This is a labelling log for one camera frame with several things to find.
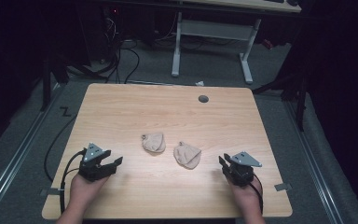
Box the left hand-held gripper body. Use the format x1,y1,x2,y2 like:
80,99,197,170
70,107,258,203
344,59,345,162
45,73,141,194
78,143,118,183

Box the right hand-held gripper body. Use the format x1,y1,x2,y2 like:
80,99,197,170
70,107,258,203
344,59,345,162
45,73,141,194
226,151,263,188

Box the large beige sock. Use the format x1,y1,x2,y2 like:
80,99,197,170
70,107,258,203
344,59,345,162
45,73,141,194
172,141,202,171

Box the small beige sock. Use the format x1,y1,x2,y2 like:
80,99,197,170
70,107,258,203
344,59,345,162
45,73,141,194
141,133,167,154

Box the person's right hand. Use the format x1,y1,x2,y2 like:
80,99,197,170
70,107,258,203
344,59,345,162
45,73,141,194
227,175,264,217

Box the person's left hand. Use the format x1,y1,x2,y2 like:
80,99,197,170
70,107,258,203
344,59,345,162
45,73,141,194
69,174,110,214

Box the grey tape piece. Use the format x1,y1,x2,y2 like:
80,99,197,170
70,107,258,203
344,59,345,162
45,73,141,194
39,188,61,197
273,182,293,192

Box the black stand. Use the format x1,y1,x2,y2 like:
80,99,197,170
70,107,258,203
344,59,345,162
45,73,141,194
39,55,71,113
251,69,310,133

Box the red object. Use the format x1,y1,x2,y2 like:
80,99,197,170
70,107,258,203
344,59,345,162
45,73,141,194
261,38,275,50

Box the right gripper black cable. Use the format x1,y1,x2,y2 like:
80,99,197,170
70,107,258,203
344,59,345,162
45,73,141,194
247,173,265,216

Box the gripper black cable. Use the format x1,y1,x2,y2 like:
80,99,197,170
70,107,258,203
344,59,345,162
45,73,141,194
247,173,265,216
59,148,89,216

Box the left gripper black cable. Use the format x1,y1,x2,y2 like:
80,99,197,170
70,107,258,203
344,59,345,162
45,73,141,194
59,148,89,216

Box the black floor cable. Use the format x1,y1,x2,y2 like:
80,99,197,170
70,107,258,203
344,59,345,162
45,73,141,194
44,113,79,183

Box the metal floor rail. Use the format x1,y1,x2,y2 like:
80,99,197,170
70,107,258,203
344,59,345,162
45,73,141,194
283,98,347,224
0,83,63,220

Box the bundle of black cables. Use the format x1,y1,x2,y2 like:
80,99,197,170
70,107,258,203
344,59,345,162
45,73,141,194
101,12,142,85

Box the white frame desk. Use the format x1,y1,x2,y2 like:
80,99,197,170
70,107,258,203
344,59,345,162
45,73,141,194
171,0,303,86

